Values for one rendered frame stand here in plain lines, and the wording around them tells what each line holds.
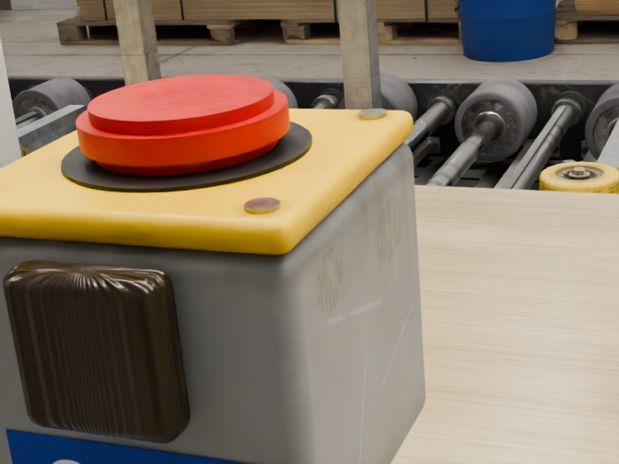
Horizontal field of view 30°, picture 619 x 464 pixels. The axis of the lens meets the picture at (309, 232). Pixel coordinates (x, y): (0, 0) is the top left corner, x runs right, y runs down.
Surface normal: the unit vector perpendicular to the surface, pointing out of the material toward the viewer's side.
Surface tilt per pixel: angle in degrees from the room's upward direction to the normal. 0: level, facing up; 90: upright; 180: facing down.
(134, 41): 90
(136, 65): 90
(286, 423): 90
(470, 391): 0
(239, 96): 0
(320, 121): 0
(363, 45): 90
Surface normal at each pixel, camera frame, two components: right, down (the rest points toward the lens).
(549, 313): -0.08, -0.93
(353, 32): -0.37, 0.35
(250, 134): 0.64, 0.22
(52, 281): -0.32, -0.41
